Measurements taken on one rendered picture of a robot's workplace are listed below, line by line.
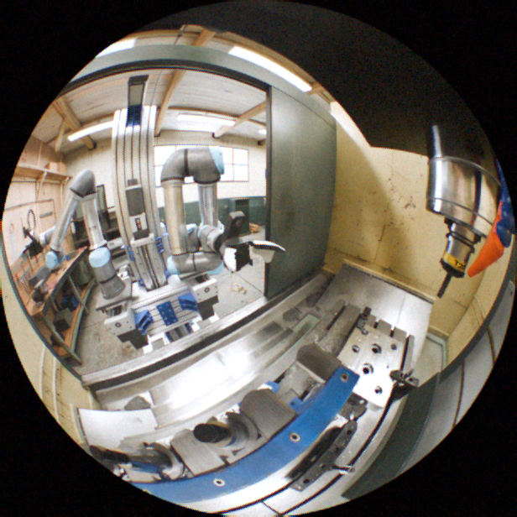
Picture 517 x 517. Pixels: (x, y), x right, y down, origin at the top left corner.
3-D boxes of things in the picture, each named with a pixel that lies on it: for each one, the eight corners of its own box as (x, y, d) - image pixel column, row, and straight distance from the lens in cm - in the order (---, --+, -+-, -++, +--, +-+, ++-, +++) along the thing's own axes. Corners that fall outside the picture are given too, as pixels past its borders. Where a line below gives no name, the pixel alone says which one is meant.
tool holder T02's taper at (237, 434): (219, 454, 23) (201, 461, 16) (204, 424, 23) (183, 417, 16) (255, 442, 22) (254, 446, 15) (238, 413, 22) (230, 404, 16)
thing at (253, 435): (219, 458, 25) (215, 461, 23) (201, 421, 26) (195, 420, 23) (265, 443, 24) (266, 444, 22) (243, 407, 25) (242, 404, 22)
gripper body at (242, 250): (254, 266, 44) (233, 253, 53) (254, 238, 41) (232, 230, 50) (232, 275, 41) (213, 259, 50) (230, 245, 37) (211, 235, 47)
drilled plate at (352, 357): (321, 378, 57) (326, 373, 52) (354, 327, 74) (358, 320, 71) (374, 411, 61) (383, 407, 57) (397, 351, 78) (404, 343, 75)
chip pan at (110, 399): (101, 394, 122) (94, 389, 117) (319, 277, 161) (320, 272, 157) (109, 423, 114) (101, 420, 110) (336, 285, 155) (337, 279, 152)
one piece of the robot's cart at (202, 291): (180, 273, 117) (176, 262, 113) (196, 267, 119) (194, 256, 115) (198, 303, 84) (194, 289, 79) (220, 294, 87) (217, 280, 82)
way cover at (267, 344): (148, 396, 100) (132, 385, 87) (276, 324, 107) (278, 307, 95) (173, 446, 91) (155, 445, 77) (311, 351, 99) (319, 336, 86)
